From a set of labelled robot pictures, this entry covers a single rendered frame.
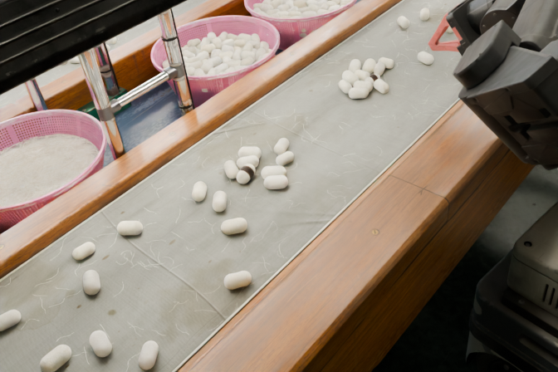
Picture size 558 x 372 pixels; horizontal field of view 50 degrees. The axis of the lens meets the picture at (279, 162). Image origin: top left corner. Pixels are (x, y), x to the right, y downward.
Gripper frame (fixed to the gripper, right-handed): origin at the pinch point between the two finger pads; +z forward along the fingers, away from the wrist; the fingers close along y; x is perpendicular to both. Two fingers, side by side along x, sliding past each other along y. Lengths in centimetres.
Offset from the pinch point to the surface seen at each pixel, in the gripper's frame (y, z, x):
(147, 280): 54, 16, 3
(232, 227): 41.8, 11.6, 3.8
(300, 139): 19.4, 17.5, 0.8
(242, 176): 33.3, 16.3, -0.4
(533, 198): -71, 54, 65
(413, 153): 15.4, 1.7, 10.9
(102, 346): 65, 11, 5
